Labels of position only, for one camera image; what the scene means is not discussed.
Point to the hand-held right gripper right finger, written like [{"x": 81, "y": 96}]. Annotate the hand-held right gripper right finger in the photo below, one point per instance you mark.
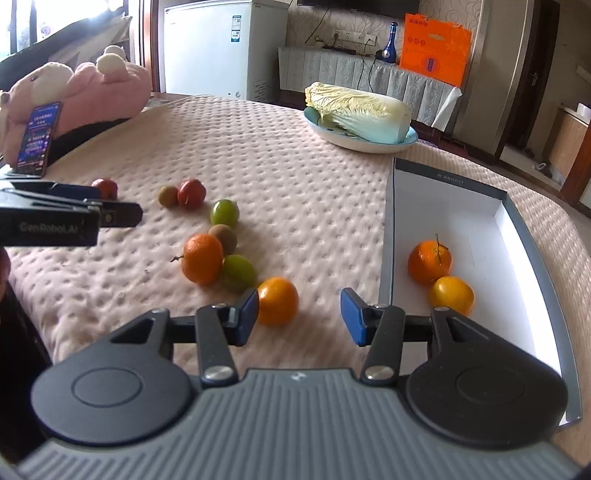
[{"x": 353, "y": 318}]

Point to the brown kiwi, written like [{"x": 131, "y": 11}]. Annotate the brown kiwi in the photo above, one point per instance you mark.
[{"x": 224, "y": 234}]

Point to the black television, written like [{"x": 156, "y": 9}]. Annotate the black television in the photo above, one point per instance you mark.
[{"x": 360, "y": 4}]

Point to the wooden kitchen cabinet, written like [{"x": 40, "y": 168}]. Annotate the wooden kitchen cabinet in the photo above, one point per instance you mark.
[{"x": 570, "y": 143}]

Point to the white wall outlet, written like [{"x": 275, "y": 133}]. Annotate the white wall outlet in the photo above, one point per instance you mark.
[
  {"x": 374, "y": 38},
  {"x": 341, "y": 35}
]

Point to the white pleated cabinet cover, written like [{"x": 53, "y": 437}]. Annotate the white pleated cabinet cover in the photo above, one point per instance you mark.
[{"x": 332, "y": 69}]

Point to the pink plush toy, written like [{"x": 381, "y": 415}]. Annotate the pink plush toy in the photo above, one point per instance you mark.
[{"x": 115, "y": 87}]

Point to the bright window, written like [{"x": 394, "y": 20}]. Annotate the bright window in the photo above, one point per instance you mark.
[{"x": 46, "y": 23}]

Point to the dark floor slipper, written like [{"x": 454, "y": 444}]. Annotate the dark floor slipper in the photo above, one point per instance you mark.
[{"x": 547, "y": 170}]

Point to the blue glass bottle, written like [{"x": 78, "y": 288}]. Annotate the blue glass bottle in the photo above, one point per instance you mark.
[{"x": 390, "y": 48}]

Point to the black power strip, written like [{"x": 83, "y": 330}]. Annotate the black power strip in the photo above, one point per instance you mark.
[{"x": 339, "y": 48}]

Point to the dark grey cushion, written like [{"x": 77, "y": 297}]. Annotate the dark grey cushion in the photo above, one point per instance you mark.
[{"x": 83, "y": 41}]

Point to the yellowish orange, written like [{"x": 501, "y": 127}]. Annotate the yellowish orange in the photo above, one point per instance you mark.
[{"x": 452, "y": 295}]

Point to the dark door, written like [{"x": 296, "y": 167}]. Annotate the dark door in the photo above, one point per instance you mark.
[{"x": 540, "y": 55}]

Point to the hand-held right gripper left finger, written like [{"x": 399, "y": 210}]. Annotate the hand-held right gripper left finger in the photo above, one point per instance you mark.
[{"x": 248, "y": 318}]

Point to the orange gift bag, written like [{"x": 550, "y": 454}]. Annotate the orange gift bag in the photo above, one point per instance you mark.
[{"x": 434, "y": 46}]

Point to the light blue plate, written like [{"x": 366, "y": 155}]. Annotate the light blue plate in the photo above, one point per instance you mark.
[{"x": 360, "y": 144}]

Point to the stemmed orange tangerine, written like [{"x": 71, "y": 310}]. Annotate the stemmed orange tangerine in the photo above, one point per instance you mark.
[
  {"x": 203, "y": 258},
  {"x": 427, "y": 265}
]

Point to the smartphone with lit screen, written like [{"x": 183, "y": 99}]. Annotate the smartphone with lit screen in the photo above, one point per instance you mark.
[{"x": 39, "y": 138}]

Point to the white chest freezer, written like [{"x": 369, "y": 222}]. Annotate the white chest freezer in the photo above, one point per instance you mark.
[{"x": 207, "y": 50}]

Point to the grey box with white inside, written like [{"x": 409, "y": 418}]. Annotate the grey box with white inside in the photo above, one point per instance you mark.
[{"x": 443, "y": 212}]

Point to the napa cabbage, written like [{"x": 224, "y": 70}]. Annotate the napa cabbage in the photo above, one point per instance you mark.
[{"x": 360, "y": 108}]

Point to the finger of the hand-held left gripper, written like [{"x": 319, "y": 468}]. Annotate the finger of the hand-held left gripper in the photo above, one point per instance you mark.
[
  {"x": 76, "y": 190},
  {"x": 122, "y": 214}
]

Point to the reddish green plum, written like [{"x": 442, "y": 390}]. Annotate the reddish green plum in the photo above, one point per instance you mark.
[{"x": 168, "y": 196}]

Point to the small red apple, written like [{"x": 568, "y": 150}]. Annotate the small red apple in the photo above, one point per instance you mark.
[
  {"x": 107, "y": 186},
  {"x": 191, "y": 194}
]

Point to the dark wooden television cabinet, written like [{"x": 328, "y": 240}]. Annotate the dark wooden television cabinet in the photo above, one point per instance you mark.
[{"x": 293, "y": 99}]

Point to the round orange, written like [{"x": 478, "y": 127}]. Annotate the round orange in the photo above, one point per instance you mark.
[{"x": 278, "y": 301}]

